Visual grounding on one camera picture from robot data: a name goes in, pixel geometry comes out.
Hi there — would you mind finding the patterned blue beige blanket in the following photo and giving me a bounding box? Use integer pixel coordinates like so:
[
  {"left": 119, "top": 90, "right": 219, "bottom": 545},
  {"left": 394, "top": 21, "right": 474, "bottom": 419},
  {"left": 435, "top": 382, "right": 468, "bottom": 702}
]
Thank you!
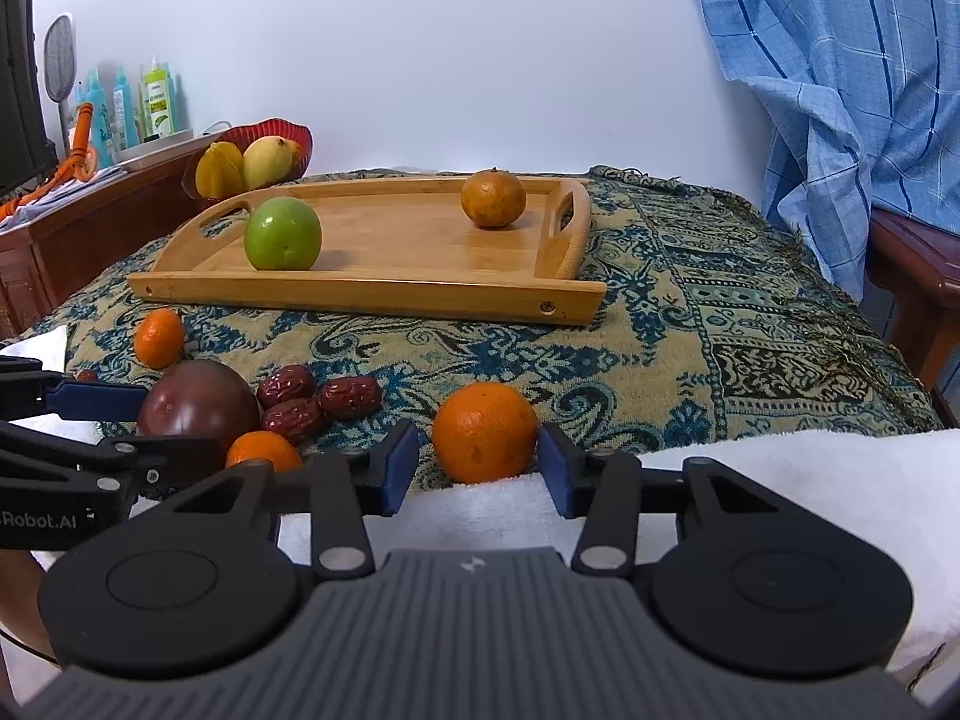
[{"left": 22, "top": 165, "right": 942, "bottom": 496}]

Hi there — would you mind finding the stack of papers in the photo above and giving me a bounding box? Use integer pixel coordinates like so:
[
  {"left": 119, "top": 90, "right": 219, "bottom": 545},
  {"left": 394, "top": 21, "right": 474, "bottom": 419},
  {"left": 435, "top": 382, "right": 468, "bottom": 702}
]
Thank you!
[{"left": 0, "top": 165, "right": 128, "bottom": 230}]

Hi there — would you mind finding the wooden tray with handles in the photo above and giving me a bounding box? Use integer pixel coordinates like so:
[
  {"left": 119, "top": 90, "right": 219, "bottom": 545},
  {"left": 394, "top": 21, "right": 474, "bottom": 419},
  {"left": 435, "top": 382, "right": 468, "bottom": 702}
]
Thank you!
[{"left": 126, "top": 174, "right": 607, "bottom": 326}]

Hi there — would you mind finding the red glass fruit bowl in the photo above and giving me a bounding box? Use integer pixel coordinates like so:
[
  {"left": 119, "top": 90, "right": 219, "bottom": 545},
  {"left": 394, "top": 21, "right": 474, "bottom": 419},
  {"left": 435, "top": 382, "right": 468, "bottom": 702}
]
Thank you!
[{"left": 182, "top": 118, "right": 314, "bottom": 203}]

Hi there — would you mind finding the yellow starfruit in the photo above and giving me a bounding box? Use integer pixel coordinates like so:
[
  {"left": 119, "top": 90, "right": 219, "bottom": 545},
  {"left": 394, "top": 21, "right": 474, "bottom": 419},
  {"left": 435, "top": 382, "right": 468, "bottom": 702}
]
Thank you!
[{"left": 195, "top": 141, "right": 245, "bottom": 197}]

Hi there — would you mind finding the yellow-brown orange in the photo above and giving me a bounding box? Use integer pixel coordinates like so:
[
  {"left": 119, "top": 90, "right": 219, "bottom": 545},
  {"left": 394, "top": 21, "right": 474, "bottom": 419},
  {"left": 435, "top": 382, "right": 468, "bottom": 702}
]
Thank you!
[{"left": 460, "top": 169, "right": 524, "bottom": 229}]

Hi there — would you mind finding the medium tangerine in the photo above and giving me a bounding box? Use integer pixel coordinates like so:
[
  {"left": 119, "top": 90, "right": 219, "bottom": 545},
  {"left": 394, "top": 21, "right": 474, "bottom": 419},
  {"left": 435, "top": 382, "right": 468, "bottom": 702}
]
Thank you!
[{"left": 226, "top": 431, "right": 303, "bottom": 472}]

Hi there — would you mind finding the orange cord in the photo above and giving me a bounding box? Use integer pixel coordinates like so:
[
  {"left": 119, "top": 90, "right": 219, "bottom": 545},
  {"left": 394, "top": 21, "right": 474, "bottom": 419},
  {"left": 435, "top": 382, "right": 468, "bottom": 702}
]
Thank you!
[{"left": 0, "top": 101, "right": 103, "bottom": 215}]

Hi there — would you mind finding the teal bottle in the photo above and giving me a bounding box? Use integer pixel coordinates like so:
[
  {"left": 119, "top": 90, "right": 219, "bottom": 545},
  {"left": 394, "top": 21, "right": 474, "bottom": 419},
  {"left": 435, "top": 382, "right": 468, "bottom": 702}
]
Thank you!
[
  {"left": 112, "top": 67, "right": 140, "bottom": 151},
  {"left": 82, "top": 69, "right": 114, "bottom": 166}
]

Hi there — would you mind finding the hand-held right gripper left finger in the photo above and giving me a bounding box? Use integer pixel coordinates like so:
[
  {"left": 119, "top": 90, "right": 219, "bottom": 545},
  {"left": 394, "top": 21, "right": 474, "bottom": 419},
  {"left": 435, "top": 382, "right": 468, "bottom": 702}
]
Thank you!
[{"left": 169, "top": 420, "right": 421, "bottom": 580}]

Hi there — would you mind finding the small tangerine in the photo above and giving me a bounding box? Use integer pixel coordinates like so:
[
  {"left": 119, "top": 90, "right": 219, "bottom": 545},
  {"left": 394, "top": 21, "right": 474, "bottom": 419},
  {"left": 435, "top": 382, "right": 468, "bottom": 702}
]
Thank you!
[{"left": 134, "top": 308, "right": 185, "bottom": 370}]

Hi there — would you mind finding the dark purple plum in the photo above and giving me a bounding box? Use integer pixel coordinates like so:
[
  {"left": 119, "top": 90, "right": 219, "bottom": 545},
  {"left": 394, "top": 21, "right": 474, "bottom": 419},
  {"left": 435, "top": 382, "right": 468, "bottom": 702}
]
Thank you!
[{"left": 136, "top": 360, "right": 261, "bottom": 442}]

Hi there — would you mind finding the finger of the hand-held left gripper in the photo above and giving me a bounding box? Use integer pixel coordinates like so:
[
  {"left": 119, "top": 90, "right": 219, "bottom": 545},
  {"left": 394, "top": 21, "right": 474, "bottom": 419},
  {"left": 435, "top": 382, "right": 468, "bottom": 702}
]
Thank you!
[
  {"left": 0, "top": 358, "right": 149, "bottom": 419},
  {"left": 0, "top": 420, "right": 241, "bottom": 500}
]

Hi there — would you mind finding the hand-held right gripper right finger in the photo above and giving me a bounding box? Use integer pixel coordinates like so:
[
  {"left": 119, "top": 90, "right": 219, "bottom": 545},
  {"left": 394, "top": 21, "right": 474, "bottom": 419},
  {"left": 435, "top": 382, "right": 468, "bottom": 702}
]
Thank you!
[{"left": 536, "top": 422, "right": 788, "bottom": 578}]

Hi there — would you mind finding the person's left hand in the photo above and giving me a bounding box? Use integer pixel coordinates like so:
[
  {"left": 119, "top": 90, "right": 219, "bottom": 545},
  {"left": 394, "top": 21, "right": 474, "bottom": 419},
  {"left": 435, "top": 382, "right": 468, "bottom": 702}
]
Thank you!
[{"left": 0, "top": 549, "right": 55, "bottom": 661}]

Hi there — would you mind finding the wooden cabinet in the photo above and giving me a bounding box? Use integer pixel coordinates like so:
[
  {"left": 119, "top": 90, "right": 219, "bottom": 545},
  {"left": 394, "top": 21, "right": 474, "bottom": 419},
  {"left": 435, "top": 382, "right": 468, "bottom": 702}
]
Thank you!
[{"left": 0, "top": 139, "right": 218, "bottom": 338}]

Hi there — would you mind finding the white plastic tray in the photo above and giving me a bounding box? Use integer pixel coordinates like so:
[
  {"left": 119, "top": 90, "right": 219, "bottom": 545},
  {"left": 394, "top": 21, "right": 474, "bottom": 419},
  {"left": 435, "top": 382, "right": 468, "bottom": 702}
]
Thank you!
[{"left": 112, "top": 127, "right": 197, "bottom": 167}]

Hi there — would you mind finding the blue plaid cloth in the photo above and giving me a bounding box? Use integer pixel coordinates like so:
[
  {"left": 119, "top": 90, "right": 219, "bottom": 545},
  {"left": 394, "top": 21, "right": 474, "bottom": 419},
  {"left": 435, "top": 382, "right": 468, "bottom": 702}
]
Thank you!
[{"left": 688, "top": 0, "right": 960, "bottom": 301}]

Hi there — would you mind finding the large orange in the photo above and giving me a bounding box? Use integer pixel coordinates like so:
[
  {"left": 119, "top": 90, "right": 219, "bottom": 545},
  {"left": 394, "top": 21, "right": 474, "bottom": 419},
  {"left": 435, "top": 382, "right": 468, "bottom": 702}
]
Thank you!
[{"left": 431, "top": 382, "right": 539, "bottom": 485}]

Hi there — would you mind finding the black monitor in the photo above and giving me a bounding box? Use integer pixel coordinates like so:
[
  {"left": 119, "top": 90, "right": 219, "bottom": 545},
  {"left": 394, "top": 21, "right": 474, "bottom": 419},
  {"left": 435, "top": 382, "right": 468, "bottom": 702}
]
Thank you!
[{"left": 0, "top": 0, "right": 58, "bottom": 197}]

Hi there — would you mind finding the green apple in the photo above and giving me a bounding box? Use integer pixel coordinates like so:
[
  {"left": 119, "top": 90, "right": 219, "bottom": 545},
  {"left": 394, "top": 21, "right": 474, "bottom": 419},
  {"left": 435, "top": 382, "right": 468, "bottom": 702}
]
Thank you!
[{"left": 244, "top": 197, "right": 323, "bottom": 271}]

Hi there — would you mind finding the green spray bottle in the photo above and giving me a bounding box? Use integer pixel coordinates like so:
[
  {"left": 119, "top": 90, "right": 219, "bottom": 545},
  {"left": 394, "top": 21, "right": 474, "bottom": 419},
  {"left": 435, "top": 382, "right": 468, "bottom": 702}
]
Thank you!
[{"left": 142, "top": 56, "right": 176, "bottom": 140}]

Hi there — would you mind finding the yellow mango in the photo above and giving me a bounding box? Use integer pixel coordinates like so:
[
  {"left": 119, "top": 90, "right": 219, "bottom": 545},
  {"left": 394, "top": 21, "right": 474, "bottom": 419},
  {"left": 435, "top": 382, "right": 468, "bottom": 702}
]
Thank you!
[{"left": 241, "top": 135, "right": 302, "bottom": 191}]

